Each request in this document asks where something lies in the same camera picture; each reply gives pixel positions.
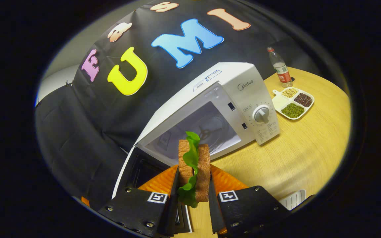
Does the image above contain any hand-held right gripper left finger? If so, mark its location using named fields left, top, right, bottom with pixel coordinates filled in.
left=98, top=165, right=180, bottom=238

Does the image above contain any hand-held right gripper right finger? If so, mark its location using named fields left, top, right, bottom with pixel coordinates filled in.
left=208, top=165, right=290, bottom=236

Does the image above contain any toast sandwich with lettuce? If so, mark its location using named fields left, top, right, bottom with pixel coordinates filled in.
left=177, top=131, right=211, bottom=209

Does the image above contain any white microwave oven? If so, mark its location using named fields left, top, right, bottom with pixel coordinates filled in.
left=112, top=62, right=281, bottom=233

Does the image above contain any small white ribbed tray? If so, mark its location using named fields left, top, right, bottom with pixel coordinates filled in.
left=278, top=189, right=307, bottom=211

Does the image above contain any white divided dish of beans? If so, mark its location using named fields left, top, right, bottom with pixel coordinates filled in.
left=272, top=87, right=315, bottom=120

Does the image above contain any plastic bottle with red label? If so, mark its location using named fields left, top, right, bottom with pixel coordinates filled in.
left=267, top=47, right=293, bottom=88

